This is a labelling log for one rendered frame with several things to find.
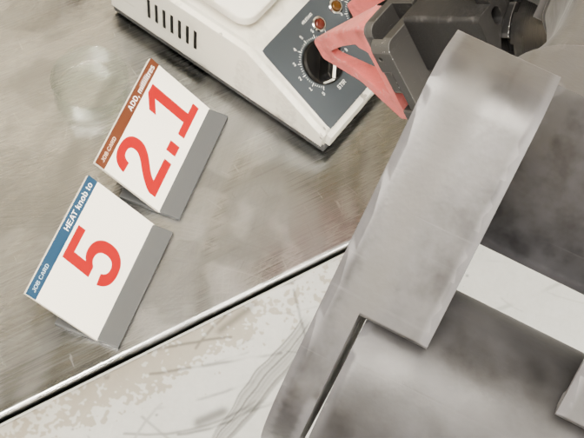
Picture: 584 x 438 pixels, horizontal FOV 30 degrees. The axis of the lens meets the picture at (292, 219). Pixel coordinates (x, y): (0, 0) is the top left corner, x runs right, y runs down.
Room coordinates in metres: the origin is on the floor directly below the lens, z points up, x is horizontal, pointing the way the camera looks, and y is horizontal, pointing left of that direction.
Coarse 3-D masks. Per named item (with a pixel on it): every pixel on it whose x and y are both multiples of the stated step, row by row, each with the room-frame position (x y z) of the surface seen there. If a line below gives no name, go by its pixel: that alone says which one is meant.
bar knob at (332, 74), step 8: (312, 48) 0.44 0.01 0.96; (304, 56) 0.44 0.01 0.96; (312, 56) 0.44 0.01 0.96; (320, 56) 0.44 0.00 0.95; (304, 64) 0.43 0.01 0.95; (312, 64) 0.43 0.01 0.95; (320, 64) 0.43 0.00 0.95; (328, 64) 0.43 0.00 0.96; (312, 72) 0.43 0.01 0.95; (320, 72) 0.43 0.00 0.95; (328, 72) 0.42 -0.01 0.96; (336, 72) 0.43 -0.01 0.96; (312, 80) 0.42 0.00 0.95; (320, 80) 0.42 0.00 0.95; (328, 80) 0.42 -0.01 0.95; (336, 80) 0.43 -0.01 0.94
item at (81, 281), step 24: (96, 192) 0.31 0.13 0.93; (96, 216) 0.30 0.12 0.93; (120, 216) 0.31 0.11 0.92; (72, 240) 0.28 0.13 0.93; (96, 240) 0.29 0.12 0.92; (120, 240) 0.29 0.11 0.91; (72, 264) 0.26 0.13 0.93; (96, 264) 0.27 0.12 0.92; (120, 264) 0.28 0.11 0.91; (48, 288) 0.24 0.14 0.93; (72, 288) 0.25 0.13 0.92; (96, 288) 0.26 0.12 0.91; (72, 312) 0.24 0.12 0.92; (96, 312) 0.24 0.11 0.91
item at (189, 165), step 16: (128, 96) 0.39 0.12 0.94; (192, 96) 0.41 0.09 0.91; (208, 112) 0.41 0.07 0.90; (112, 128) 0.36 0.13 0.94; (192, 128) 0.39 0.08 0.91; (208, 128) 0.40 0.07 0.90; (192, 144) 0.38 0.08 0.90; (208, 144) 0.38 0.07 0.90; (176, 160) 0.36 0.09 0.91; (192, 160) 0.37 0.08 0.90; (208, 160) 0.37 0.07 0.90; (112, 176) 0.33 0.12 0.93; (176, 176) 0.35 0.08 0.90; (192, 176) 0.36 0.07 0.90; (128, 192) 0.33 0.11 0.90; (176, 192) 0.34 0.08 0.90; (192, 192) 0.34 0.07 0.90; (144, 208) 0.33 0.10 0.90; (160, 208) 0.33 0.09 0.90; (176, 208) 0.33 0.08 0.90
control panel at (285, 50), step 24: (312, 0) 0.48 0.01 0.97; (336, 0) 0.49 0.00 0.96; (288, 24) 0.45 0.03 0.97; (312, 24) 0.46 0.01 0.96; (336, 24) 0.47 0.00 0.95; (264, 48) 0.43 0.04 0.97; (288, 48) 0.44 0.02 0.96; (288, 72) 0.42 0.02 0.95; (312, 96) 0.41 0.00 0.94; (336, 96) 0.42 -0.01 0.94; (336, 120) 0.41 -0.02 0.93
